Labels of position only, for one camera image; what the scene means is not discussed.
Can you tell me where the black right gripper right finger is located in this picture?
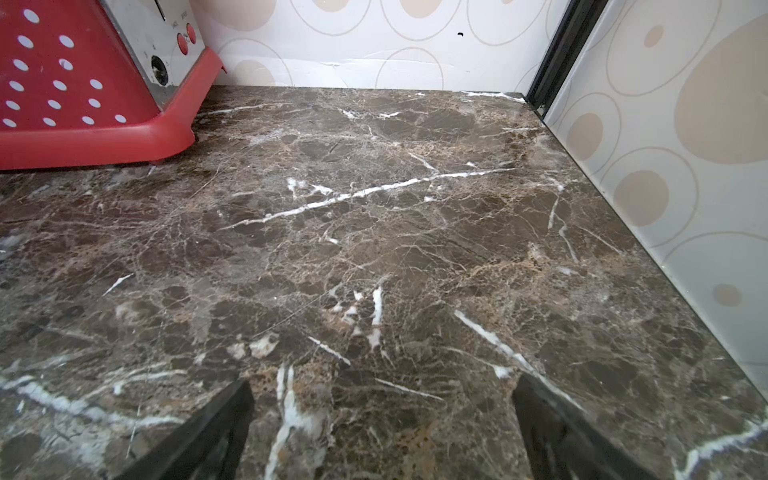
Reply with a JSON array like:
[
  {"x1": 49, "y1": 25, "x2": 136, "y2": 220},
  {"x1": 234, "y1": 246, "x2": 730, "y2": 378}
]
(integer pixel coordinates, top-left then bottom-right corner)
[{"x1": 512, "y1": 373, "x2": 655, "y2": 480}]

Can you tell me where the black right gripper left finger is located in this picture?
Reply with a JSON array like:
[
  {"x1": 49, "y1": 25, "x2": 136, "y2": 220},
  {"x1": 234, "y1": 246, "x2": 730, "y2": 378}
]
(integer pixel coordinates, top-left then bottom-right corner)
[{"x1": 118, "y1": 378, "x2": 255, "y2": 480}]

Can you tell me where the red polka dot toaster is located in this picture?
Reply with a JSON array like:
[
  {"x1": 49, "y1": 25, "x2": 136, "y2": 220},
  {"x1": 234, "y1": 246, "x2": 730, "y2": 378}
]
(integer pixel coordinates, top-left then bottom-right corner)
[{"x1": 1, "y1": 1, "x2": 223, "y2": 171}]

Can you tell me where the black corner frame post right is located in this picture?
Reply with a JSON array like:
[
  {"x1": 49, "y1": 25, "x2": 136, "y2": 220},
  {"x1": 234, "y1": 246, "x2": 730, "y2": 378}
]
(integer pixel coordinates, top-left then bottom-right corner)
[{"x1": 524, "y1": 0, "x2": 608, "y2": 119}]

